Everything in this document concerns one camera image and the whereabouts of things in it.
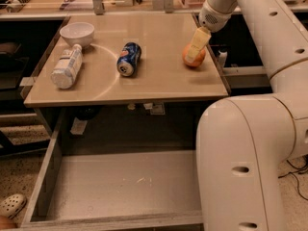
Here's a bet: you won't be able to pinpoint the clear plastic water bottle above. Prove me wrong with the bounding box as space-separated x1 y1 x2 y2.
51 44 83 90

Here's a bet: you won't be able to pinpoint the white perforated clog shoe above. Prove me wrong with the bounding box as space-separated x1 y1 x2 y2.
0 193 27 219

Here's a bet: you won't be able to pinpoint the blue soda can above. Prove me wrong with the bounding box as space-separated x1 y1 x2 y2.
116 42 141 77

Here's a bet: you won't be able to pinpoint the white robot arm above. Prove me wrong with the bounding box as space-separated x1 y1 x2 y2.
196 0 308 231

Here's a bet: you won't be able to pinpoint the black coiled tool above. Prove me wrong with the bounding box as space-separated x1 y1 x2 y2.
6 0 31 13

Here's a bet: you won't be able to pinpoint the open grey wooden drawer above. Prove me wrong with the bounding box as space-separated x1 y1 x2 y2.
22 107 202 231

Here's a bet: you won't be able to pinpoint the white ceramic bowl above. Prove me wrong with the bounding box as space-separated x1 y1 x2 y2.
60 22 94 48

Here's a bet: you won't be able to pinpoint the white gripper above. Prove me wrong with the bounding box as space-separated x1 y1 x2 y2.
188 1 231 59

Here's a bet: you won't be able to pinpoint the orange fruit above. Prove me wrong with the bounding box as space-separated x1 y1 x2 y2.
182 44 206 67

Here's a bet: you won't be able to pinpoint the grey cabinet with beige top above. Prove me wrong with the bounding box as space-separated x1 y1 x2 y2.
25 13 228 150

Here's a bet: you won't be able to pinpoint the black floor cables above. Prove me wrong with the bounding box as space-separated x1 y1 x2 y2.
277 156 308 202

